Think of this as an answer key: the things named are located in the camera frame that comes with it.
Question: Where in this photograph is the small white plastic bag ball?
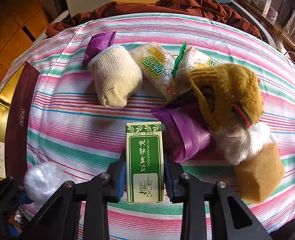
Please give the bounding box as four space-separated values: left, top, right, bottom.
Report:
24 162 64 205

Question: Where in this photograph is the yellow sponge block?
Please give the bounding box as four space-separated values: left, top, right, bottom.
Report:
234 142 285 204

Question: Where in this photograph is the green essential oil box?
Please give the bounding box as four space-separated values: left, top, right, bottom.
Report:
126 121 164 203

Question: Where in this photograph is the maroon gold gift box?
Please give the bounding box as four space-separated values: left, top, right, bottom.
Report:
0 62 39 182

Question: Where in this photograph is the purple foil pouch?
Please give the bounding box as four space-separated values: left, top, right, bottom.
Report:
151 102 211 164

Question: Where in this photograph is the striped bed sheet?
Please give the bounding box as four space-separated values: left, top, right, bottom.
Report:
0 12 295 240

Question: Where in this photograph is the mustard knitted sock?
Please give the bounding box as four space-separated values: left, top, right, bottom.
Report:
189 63 263 132

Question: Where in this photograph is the cream rolled sock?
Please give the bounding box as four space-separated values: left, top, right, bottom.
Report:
88 46 143 107

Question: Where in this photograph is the green yellow snack packet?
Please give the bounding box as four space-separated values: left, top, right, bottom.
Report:
129 41 175 101

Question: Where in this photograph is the small purple pouch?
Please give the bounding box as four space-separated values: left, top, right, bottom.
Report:
82 31 116 65

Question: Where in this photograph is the wooden side table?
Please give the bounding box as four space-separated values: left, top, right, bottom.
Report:
237 0 295 66

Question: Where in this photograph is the brown crumpled blanket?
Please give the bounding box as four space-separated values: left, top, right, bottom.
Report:
45 0 262 39

